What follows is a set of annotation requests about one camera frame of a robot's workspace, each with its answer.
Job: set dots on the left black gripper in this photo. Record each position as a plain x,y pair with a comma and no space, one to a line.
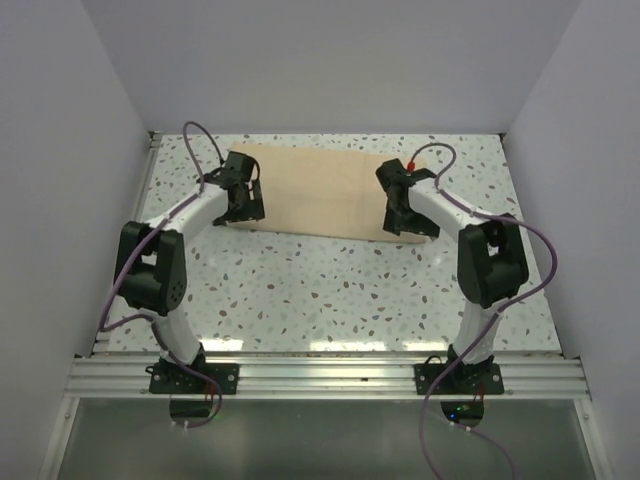
253,209

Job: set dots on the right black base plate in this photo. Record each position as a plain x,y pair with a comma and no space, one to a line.
482,378

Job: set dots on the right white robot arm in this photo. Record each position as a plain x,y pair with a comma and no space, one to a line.
491,261

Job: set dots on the aluminium left side rail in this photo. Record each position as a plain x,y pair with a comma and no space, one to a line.
130,235

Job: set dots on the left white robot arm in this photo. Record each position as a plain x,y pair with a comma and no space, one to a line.
151,268

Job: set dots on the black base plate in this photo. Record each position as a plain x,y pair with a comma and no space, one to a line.
482,378
168,378

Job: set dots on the aluminium rail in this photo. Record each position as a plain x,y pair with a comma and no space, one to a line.
130,235
357,376

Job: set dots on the beige surgical cloth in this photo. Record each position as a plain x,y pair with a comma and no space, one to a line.
320,192

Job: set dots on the aluminium front rail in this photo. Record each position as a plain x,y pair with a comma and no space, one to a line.
357,376

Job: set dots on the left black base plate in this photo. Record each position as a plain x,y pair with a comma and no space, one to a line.
168,378

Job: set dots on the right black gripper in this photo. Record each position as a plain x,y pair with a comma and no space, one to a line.
395,223

